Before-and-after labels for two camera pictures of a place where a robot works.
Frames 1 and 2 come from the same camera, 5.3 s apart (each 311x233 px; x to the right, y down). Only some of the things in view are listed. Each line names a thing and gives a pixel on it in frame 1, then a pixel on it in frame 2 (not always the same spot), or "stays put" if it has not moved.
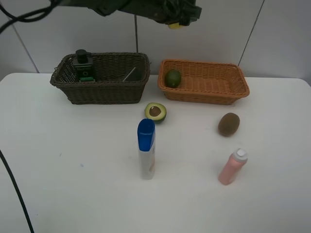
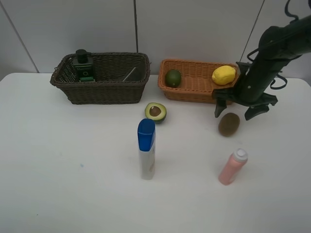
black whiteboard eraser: x=135 y=75 stays put
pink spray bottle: x=231 y=169 stays put
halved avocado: x=155 y=111 stays put
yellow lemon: x=176 y=26 → x=223 y=74
